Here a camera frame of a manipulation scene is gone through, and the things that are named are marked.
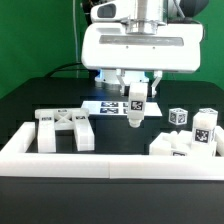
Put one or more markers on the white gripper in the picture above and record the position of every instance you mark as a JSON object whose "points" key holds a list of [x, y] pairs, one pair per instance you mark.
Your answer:
{"points": [[138, 37]]}

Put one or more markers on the white chair seat part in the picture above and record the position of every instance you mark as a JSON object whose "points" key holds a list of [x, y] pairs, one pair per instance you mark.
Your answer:
{"points": [[180, 144]]}

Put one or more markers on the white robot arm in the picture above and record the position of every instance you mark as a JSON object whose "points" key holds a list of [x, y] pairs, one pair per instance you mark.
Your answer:
{"points": [[179, 12]]}

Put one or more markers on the white chair back part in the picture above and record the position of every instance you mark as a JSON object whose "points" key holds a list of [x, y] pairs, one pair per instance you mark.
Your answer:
{"points": [[64, 119]]}

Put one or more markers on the left white tagged cube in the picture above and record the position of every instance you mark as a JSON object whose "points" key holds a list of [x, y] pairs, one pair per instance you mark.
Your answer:
{"points": [[178, 116]]}

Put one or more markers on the white tagged cube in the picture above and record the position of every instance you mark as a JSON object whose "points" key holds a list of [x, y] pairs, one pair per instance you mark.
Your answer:
{"points": [[178, 116], [208, 110]]}

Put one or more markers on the right white tagged cube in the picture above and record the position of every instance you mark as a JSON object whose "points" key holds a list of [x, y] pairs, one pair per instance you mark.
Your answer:
{"points": [[208, 110]]}

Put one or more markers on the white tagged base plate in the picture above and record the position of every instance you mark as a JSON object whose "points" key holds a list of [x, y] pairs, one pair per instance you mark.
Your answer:
{"points": [[118, 108]]}

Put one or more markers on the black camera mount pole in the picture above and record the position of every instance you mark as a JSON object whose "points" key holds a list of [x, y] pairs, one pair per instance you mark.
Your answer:
{"points": [[86, 6]]}

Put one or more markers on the white U-shaped fence frame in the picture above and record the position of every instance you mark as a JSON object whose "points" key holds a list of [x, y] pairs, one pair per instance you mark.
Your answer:
{"points": [[16, 161]]}

